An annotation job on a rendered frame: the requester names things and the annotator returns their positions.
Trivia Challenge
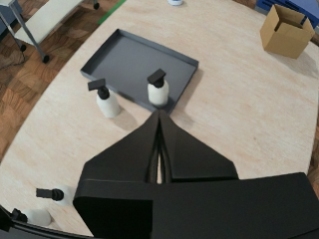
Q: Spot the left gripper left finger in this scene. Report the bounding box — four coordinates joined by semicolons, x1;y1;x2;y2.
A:
79;110;160;183

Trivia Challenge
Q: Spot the white pump bottle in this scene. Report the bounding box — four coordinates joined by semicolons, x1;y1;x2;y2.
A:
147;68;168;108
11;208;51;227
36;184;77;206
87;78;121;119

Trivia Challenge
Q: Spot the grey tray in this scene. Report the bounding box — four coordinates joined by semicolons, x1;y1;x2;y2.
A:
80;28;197;116

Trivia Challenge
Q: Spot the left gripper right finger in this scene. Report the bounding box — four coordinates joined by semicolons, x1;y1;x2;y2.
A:
159;110;239;183

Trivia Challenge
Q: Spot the small open cardboard box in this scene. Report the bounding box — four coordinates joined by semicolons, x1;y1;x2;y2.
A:
259;5;314;60

